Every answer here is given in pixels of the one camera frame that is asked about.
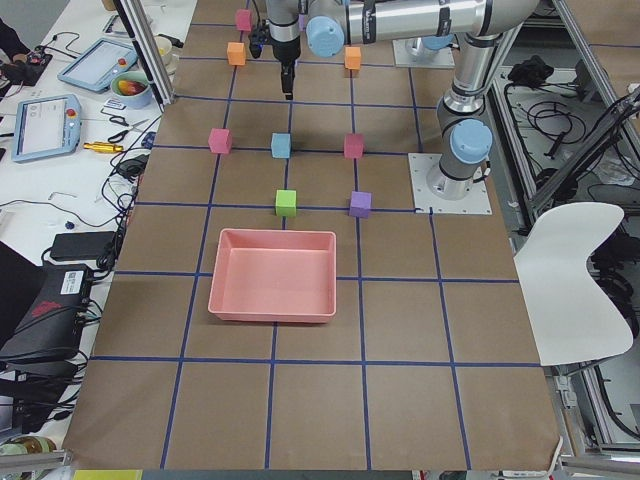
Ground black gripper pink-tray side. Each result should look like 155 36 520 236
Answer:
271 39 300 100

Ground light blue foam block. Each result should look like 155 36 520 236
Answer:
271 132 291 159

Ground silver robot arm near pink tray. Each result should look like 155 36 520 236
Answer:
266 0 537 200

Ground silver robot arm near teal tray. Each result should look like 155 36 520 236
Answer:
408 34 454 55

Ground orange foam block table edge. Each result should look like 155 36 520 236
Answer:
226 42 247 66

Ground pink foam block far corner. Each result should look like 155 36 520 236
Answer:
235 9 253 32

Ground pink foam block centre left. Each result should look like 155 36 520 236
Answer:
208 128 233 154

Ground pink foam block centre right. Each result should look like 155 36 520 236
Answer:
343 133 365 159

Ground cream bowl with lemon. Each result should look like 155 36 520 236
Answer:
154 36 179 75

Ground green foam block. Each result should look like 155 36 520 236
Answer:
275 189 297 218

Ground purple foam block near pink tray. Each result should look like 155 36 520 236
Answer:
349 191 372 218

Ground light blue bowl with fruit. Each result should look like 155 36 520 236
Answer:
110 71 153 109

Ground blue teach pendant far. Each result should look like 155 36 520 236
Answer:
57 38 138 92

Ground blue teach pendant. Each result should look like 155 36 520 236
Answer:
12 94 82 163
57 38 138 92

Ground gold metal cylinder tool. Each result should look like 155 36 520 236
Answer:
83 142 124 154

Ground pink plastic tray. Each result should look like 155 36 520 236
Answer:
208 228 337 323

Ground blue teach pendant near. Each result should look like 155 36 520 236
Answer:
12 94 82 163

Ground black power adapter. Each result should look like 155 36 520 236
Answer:
49 231 115 261

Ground black electronics box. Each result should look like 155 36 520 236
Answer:
1 263 93 364

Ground white chair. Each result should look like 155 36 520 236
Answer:
514 202 633 366

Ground aluminium frame post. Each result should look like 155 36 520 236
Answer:
114 0 174 108

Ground black-handled scissors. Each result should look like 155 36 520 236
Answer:
107 115 147 145

